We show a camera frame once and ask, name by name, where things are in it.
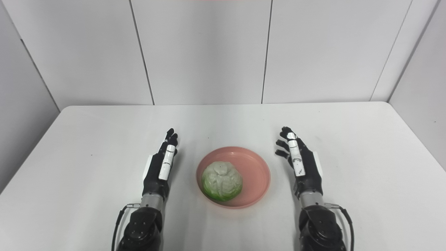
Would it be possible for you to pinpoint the green white cabbage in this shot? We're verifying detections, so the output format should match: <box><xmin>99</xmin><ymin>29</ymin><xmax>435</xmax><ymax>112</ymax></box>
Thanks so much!
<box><xmin>201</xmin><ymin>161</ymin><xmax>243</xmax><ymax>202</ymax></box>

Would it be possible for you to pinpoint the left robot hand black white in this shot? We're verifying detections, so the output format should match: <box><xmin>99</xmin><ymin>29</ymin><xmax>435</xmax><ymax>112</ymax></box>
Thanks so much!
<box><xmin>141</xmin><ymin>128</ymin><xmax>179</xmax><ymax>208</ymax></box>

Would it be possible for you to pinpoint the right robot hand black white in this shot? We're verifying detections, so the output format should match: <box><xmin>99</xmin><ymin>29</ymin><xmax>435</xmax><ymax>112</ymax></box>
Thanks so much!
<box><xmin>275</xmin><ymin>126</ymin><xmax>325</xmax><ymax>208</ymax></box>

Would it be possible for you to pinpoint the pink round plate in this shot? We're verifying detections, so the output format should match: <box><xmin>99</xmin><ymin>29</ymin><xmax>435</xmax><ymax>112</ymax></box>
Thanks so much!
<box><xmin>196</xmin><ymin>146</ymin><xmax>271</xmax><ymax>209</ymax></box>

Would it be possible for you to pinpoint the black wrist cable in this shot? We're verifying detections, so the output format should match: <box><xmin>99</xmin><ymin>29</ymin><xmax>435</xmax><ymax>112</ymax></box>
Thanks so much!
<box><xmin>111</xmin><ymin>203</ymin><xmax>141</xmax><ymax>251</ymax></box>
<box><xmin>324</xmin><ymin>203</ymin><xmax>355</xmax><ymax>251</ymax></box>

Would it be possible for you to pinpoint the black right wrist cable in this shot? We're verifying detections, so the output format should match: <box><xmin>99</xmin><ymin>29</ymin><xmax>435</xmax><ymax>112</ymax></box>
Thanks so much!
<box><xmin>324</xmin><ymin>203</ymin><xmax>355</xmax><ymax>251</ymax></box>

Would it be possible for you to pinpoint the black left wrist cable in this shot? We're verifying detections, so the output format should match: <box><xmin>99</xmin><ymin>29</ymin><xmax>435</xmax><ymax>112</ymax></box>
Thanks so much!
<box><xmin>111</xmin><ymin>203</ymin><xmax>141</xmax><ymax>251</ymax></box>

